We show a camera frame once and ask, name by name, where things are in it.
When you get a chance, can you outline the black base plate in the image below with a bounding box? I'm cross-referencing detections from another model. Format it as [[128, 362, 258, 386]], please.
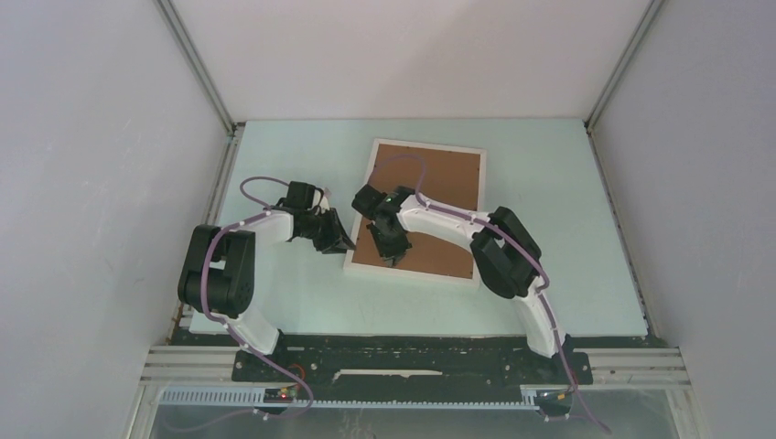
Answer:
[[232, 335, 593, 404]]

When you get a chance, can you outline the aluminium corner rail right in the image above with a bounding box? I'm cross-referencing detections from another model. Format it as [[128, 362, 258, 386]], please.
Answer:
[[585, 0, 667, 134]]

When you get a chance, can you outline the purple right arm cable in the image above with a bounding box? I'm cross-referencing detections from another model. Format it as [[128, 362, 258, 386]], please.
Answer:
[[366, 154, 613, 436]]

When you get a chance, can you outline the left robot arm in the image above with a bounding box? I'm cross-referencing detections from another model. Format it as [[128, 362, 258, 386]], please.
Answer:
[[177, 181, 356, 381]]

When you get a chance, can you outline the white picture frame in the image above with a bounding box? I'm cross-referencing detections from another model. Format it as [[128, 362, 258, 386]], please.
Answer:
[[342, 137, 488, 289]]

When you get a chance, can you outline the aluminium corner rail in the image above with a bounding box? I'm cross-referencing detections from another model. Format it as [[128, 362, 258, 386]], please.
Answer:
[[154, 0, 239, 135], [585, 0, 667, 134]]

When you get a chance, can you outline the brown backing board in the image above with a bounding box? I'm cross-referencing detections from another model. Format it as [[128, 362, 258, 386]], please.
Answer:
[[351, 144, 483, 281]]

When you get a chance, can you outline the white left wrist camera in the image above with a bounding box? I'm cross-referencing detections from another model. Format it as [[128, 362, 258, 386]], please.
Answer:
[[318, 187, 330, 211]]

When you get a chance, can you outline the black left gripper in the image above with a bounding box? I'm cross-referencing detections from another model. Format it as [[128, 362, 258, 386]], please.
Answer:
[[300, 209, 356, 255]]

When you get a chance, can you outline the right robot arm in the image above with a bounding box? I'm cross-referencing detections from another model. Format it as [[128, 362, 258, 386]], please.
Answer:
[[351, 184, 569, 382]]

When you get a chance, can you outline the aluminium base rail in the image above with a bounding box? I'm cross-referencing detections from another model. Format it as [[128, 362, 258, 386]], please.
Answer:
[[129, 336, 708, 438]]

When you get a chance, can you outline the aluminium corner rail left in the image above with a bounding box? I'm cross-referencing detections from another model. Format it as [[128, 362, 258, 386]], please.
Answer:
[[154, 0, 239, 135]]

